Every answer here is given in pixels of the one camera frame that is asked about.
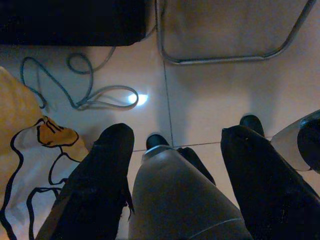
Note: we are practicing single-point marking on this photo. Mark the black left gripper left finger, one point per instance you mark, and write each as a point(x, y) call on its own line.
point(100, 175)

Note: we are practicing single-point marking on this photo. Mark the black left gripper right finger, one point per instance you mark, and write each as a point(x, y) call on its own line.
point(262, 180)

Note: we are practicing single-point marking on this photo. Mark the yellow egg-print blanket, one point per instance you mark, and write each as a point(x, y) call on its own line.
point(15, 105)

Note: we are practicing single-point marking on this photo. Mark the silver left robot leg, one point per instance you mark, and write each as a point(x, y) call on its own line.
point(175, 200)

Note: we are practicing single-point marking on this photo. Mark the metal tube chair frame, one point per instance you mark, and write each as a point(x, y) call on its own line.
point(212, 60)

